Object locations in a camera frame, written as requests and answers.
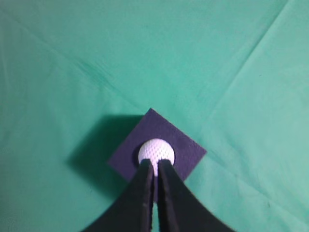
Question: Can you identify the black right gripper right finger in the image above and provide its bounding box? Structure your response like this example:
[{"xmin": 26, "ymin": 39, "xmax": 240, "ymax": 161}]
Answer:
[{"xmin": 157, "ymin": 159, "xmax": 233, "ymax": 232}]

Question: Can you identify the white dimpled golf ball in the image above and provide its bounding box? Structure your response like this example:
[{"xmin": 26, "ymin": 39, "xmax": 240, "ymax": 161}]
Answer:
[{"xmin": 138, "ymin": 138, "xmax": 175, "ymax": 177}]

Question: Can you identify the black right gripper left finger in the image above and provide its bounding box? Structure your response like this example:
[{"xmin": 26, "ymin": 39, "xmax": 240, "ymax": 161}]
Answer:
[{"xmin": 84, "ymin": 159, "xmax": 154, "ymax": 232}]

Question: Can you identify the dark purple foam cube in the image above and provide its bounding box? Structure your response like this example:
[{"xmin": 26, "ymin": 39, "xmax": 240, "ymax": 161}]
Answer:
[{"xmin": 107, "ymin": 108, "xmax": 207, "ymax": 203}]

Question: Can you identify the green cloth table cover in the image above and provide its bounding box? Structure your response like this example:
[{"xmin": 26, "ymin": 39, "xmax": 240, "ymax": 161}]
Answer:
[{"xmin": 0, "ymin": 0, "xmax": 309, "ymax": 232}]

